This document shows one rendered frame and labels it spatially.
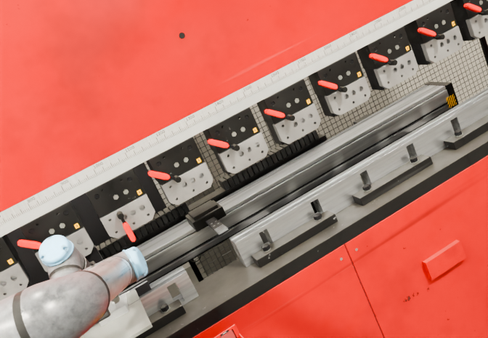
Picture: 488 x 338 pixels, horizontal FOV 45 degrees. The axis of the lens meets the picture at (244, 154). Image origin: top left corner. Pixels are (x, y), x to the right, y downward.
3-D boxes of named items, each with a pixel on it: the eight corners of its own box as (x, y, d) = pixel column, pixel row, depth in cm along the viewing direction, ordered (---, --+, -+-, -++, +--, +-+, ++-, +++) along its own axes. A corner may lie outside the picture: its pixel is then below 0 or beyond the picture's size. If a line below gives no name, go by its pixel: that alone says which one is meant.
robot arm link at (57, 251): (38, 270, 132) (33, 239, 137) (59, 288, 141) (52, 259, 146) (72, 256, 133) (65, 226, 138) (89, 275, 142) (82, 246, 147)
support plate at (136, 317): (90, 364, 150) (88, 361, 149) (82, 323, 174) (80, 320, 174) (152, 326, 154) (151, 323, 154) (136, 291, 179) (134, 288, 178)
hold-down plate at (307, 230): (260, 268, 184) (256, 260, 183) (254, 262, 189) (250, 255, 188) (338, 221, 191) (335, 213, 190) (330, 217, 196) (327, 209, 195)
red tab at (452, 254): (432, 280, 197) (425, 263, 195) (428, 278, 199) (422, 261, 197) (466, 257, 200) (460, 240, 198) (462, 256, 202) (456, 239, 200)
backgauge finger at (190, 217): (209, 244, 189) (202, 231, 188) (189, 224, 213) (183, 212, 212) (240, 226, 192) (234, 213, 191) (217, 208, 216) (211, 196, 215)
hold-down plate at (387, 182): (362, 206, 194) (359, 198, 193) (354, 203, 199) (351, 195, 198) (433, 163, 201) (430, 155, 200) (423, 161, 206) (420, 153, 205)
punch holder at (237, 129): (229, 176, 181) (208, 129, 176) (221, 171, 189) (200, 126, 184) (271, 153, 184) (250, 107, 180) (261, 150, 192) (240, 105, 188)
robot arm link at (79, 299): (76, 264, 90) (135, 235, 139) (11, 295, 89) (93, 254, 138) (107, 334, 89) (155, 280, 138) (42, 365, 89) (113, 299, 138)
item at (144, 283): (91, 323, 176) (87, 315, 175) (91, 320, 178) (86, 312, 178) (151, 288, 180) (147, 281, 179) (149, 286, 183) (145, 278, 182)
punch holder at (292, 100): (284, 146, 185) (263, 99, 181) (274, 143, 193) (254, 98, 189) (323, 125, 189) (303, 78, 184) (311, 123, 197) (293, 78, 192)
